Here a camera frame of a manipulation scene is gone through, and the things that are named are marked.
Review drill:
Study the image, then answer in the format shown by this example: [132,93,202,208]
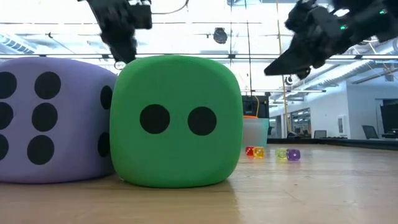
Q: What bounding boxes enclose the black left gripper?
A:
[85,0,137,65]

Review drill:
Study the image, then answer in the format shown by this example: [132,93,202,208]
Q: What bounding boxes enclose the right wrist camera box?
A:
[310,6,343,41]

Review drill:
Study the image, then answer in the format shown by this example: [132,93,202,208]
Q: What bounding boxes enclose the large dark display panel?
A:
[379,104,398,134]

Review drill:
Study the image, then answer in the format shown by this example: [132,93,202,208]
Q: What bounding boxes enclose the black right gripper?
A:
[264,0,355,80]

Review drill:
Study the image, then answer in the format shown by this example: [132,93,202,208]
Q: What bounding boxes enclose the small yellow-green transparent die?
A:
[275,147,288,161]

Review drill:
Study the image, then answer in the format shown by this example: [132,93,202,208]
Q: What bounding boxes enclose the black computer case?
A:
[242,95,270,119]

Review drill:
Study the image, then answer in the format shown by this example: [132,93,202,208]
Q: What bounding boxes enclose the small purple transparent die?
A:
[286,149,301,162]

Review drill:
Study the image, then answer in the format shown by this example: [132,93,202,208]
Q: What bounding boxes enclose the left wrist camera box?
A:
[129,0,153,30]

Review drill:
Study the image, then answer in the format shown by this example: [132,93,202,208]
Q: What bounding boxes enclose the teal translucent plastic bin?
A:
[242,116,270,149]

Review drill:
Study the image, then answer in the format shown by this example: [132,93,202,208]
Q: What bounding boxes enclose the small orange transparent die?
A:
[252,146,266,159]

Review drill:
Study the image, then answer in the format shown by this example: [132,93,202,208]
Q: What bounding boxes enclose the green foam die black pips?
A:
[109,55,244,189]

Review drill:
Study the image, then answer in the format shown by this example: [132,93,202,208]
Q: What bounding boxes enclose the purple foam die black pips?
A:
[0,56,118,184]

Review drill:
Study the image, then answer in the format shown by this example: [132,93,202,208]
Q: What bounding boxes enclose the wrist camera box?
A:
[129,0,153,30]
[310,6,343,41]

